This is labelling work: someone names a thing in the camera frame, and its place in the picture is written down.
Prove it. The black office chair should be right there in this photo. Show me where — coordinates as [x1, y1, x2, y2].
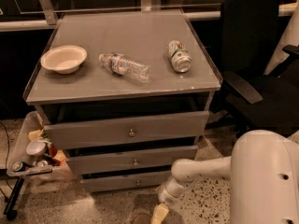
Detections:
[210, 0, 299, 137]

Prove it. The clear plastic water bottle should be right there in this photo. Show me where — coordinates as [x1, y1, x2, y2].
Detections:
[99, 52, 150, 83]

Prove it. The metal railing bar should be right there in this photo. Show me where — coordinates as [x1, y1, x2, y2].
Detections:
[0, 0, 298, 32]

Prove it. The silver can in bin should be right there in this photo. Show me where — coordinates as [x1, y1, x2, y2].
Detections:
[26, 139, 47, 157]

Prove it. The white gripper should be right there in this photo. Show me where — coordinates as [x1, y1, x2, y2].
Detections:
[150, 177, 195, 224]

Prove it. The clear plastic trash bin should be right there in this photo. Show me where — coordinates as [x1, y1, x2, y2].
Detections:
[7, 111, 75, 184]

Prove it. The grey drawer cabinet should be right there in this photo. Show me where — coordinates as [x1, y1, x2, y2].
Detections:
[24, 13, 221, 181]

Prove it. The small can in bin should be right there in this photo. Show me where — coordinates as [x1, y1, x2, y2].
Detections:
[12, 161, 25, 173]

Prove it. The grey drawer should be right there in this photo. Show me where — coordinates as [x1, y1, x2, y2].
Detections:
[80, 170, 170, 192]
[66, 146, 198, 175]
[44, 111, 209, 149]

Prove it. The black bin stand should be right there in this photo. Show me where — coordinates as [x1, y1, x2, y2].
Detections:
[3, 177, 24, 221]

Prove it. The grey middle drawer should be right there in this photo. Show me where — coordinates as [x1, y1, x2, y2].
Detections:
[66, 146, 198, 175]

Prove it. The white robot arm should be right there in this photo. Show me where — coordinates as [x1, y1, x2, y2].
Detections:
[158, 3, 298, 224]

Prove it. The grey bottom drawer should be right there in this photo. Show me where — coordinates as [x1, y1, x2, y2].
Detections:
[80, 170, 170, 192]

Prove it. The green white soda can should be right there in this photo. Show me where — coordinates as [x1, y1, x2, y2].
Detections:
[167, 40, 192, 73]

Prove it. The white paper bowl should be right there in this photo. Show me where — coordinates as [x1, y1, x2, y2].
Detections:
[40, 45, 87, 75]

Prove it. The grey top drawer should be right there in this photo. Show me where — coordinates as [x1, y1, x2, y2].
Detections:
[44, 111, 209, 149]

